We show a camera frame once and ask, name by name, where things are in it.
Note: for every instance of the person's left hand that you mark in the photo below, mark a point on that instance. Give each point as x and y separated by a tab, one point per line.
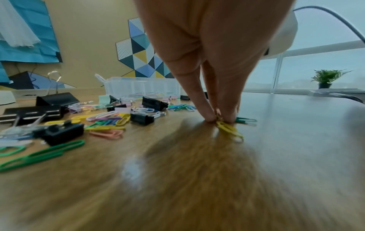
214	45

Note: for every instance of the yellow paper clip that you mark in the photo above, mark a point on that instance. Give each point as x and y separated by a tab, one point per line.
228	129

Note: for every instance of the clear plastic box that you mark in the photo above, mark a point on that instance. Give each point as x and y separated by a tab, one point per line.
137	85

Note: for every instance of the group of binder clips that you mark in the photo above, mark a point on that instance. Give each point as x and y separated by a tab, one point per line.
62	134

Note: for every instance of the pile of colourful paper clips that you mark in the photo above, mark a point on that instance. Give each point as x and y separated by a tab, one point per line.
42	154

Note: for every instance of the window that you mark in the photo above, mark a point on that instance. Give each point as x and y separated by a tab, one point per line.
322	56

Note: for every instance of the potted green plant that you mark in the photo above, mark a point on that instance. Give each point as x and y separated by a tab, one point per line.
326	76

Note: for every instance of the wooden table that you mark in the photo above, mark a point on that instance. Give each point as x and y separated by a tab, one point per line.
214	180

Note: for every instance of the white sheer cloth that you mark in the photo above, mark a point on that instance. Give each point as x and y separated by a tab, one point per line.
14	27

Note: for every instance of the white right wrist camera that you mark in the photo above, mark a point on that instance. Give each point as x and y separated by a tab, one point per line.
283	40

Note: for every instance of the blue wall panel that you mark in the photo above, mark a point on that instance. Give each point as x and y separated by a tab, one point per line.
37	27

